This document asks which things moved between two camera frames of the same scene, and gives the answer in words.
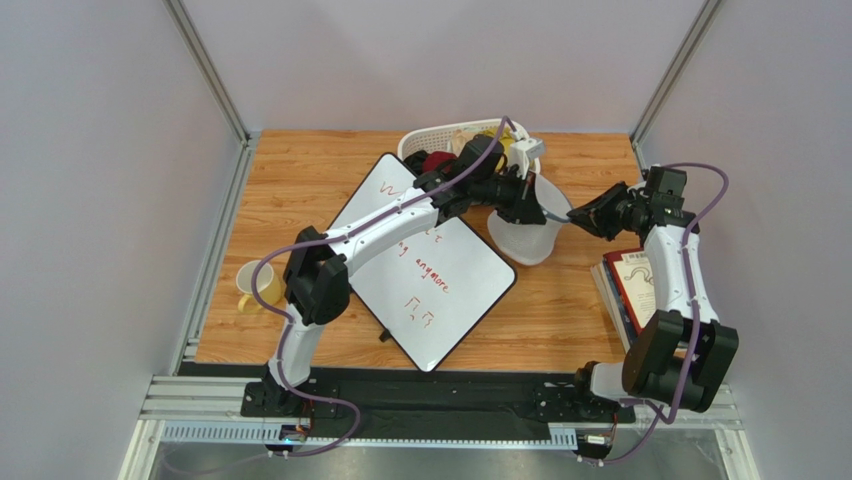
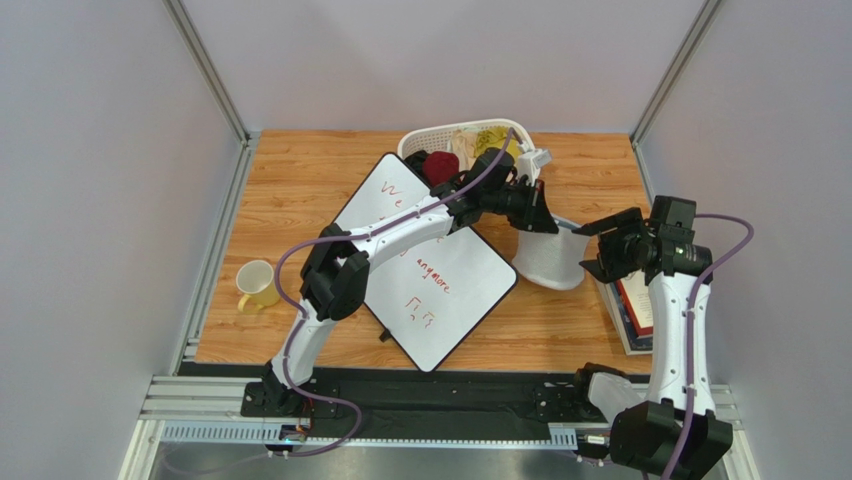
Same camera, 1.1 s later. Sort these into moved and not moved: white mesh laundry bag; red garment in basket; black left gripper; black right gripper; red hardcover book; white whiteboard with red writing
Moved: white mesh laundry bag; black right gripper
Not moved: red garment in basket; white whiteboard with red writing; red hardcover book; black left gripper
